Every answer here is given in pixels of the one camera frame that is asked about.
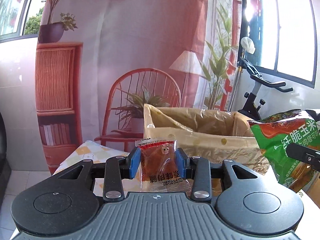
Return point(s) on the white cloth on pole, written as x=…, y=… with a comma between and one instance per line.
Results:
x=248, y=45

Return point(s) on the patterned tablecloth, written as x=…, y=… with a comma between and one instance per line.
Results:
x=99, y=154

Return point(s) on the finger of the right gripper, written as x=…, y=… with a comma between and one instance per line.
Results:
x=305, y=155

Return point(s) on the printed room backdrop cloth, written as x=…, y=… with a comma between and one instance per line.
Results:
x=92, y=55

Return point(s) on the green corn snack bag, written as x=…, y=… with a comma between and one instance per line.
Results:
x=275, y=133

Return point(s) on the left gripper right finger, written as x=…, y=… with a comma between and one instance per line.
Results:
x=197, y=169

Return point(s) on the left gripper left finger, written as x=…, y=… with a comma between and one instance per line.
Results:
x=116, y=169

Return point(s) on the cardboard box with plastic liner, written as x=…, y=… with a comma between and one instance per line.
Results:
x=212, y=134

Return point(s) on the small red jerky packet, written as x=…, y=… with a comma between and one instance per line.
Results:
x=158, y=170

